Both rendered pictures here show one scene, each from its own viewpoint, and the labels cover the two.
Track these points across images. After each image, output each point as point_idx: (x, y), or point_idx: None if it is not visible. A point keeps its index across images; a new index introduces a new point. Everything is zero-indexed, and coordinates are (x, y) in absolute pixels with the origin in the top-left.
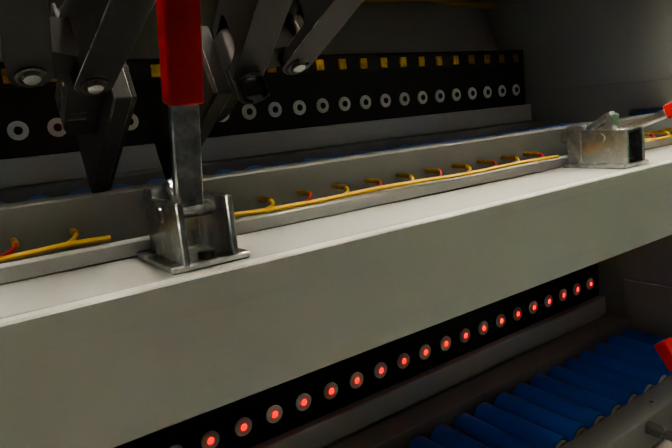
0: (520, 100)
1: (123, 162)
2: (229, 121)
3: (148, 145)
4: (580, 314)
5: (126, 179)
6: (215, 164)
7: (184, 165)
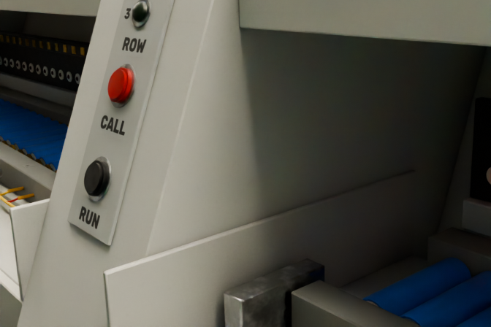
0: None
1: (40, 92)
2: (72, 82)
3: (45, 86)
4: None
5: (20, 101)
6: (40, 106)
7: None
